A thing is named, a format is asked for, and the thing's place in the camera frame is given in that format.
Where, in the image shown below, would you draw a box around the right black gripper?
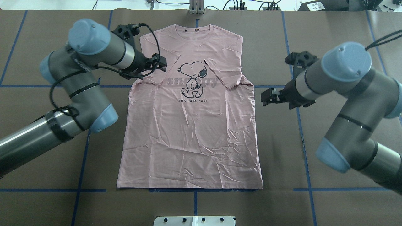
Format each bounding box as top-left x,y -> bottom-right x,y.
260,86 -> 316,109

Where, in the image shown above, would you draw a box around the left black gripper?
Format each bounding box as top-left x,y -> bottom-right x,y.
119,53 -> 167,79

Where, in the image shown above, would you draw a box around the pink snoopy t-shirt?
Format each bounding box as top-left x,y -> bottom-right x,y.
116,24 -> 263,189

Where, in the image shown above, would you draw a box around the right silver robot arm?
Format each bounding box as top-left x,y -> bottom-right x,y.
260,42 -> 402,194

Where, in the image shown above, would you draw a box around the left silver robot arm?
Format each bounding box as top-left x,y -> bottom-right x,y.
0,19 -> 167,178

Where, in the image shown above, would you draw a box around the black box with label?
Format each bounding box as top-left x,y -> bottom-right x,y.
297,0 -> 349,11

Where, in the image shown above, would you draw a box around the blue tape grid lines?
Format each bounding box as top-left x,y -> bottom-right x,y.
1,9 -> 401,226

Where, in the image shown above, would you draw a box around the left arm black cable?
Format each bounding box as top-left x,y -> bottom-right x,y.
50,23 -> 161,132

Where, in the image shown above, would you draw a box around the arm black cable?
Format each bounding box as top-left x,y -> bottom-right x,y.
50,23 -> 161,132
364,30 -> 402,51

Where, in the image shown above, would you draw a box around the aluminium frame post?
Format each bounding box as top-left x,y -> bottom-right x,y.
188,0 -> 205,15

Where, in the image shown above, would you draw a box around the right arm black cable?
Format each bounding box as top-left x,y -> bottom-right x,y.
364,30 -> 402,51

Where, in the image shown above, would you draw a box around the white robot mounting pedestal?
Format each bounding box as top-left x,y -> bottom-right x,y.
153,215 -> 237,226

